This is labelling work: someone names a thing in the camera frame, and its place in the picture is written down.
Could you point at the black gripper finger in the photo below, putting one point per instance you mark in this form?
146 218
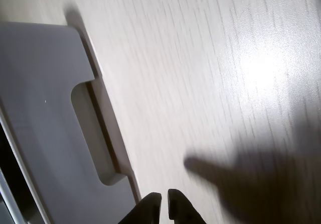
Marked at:
148 209
180 209

